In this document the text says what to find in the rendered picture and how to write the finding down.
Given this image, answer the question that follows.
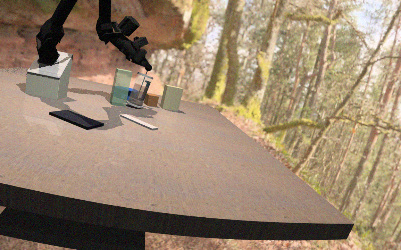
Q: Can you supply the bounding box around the french press coffee maker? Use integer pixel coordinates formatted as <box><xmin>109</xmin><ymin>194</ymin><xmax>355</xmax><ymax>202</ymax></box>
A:
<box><xmin>126</xmin><ymin>68</ymin><xmax>153</xmax><ymax>109</ymax></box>

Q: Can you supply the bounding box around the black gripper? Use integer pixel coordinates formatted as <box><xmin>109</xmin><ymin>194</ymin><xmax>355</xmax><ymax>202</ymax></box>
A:
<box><xmin>118</xmin><ymin>38</ymin><xmax>152</xmax><ymax>69</ymax></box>

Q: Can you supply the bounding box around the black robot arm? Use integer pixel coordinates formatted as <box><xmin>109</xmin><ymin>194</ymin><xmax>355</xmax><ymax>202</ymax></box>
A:
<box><xmin>36</xmin><ymin>0</ymin><xmax>148</xmax><ymax>66</ymax></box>

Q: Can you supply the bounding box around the white flat bar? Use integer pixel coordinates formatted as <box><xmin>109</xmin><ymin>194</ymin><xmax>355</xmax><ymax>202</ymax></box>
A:
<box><xmin>120</xmin><ymin>115</ymin><xmax>158</xmax><ymax>130</ymax></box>

